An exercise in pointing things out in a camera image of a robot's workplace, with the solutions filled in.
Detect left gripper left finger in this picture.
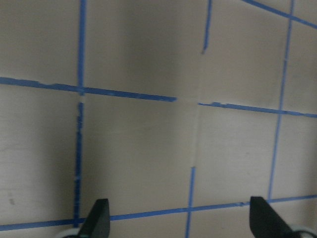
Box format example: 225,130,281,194
78,199,110,238

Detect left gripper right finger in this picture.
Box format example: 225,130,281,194
249,196,295,238

